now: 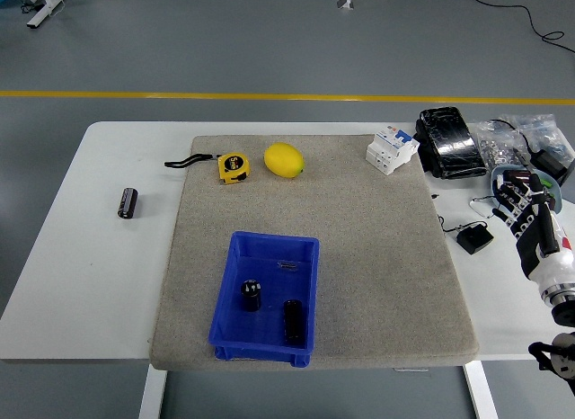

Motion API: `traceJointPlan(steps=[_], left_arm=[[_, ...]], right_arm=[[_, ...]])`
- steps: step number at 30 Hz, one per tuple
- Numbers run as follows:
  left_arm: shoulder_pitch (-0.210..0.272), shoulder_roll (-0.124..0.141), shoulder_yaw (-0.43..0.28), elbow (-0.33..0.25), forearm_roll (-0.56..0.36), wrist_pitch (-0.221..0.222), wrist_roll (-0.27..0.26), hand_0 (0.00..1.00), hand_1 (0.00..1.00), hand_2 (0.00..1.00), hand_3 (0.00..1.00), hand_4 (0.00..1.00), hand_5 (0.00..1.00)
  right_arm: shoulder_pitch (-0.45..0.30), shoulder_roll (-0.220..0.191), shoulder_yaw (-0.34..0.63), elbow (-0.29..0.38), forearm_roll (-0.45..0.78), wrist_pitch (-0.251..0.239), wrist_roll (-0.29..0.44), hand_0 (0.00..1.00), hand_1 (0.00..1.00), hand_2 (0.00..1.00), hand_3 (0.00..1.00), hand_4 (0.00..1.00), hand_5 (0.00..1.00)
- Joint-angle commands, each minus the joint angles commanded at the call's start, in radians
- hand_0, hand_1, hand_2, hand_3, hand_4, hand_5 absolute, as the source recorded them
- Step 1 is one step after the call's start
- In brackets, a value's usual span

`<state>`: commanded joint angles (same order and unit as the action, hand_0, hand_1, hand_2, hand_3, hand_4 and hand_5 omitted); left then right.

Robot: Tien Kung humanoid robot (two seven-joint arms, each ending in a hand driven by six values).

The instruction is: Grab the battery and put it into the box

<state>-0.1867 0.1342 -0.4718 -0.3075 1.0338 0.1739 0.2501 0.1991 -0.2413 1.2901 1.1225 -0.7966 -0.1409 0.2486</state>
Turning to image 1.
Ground long dark brown battery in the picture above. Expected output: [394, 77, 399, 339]
[282, 299, 305, 346]
[117, 187, 139, 220]

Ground grey-brown felt mat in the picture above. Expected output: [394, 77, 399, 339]
[149, 134, 480, 371]

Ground small black adapter with cord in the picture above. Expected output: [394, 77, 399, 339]
[437, 214, 495, 256]

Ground white circuit breaker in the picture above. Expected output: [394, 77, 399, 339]
[365, 126, 420, 176]

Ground black wrapped device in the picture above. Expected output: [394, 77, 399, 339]
[413, 106, 490, 181]

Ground white table leg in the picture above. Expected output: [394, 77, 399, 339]
[137, 363, 168, 419]
[464, 361, 499, 419]

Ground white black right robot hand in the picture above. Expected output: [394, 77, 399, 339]
[491, 169, 575, 295]

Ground light blue bowl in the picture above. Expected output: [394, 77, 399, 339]
[490, 165, 565, 214]

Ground clear bag of blue parts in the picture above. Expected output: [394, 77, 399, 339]
[500, 113, 575, 164]

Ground white stand foot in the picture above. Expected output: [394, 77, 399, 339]
[25, 0, 75, 30]

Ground large black power adapter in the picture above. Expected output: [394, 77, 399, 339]
[488, 118, 575, 187]

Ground blue plastic box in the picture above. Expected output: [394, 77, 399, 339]
[208, 230, 321, 369]

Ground yellow lemon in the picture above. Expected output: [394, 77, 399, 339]
[263, 142, 306, 179]

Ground clear bag of metal nuts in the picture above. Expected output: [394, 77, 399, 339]
[473, 120, 531, 168]

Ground yellow tape measure with strap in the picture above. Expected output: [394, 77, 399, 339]
[164, 152, 252, 185]

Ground short dark battery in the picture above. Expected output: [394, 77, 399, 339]
[241, 279, 263, 313]

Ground thin wire loop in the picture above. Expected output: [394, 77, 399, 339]
[469, 195, 500, 220]

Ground black floor cable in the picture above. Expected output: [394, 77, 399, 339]
[462, 0, 575, 56]

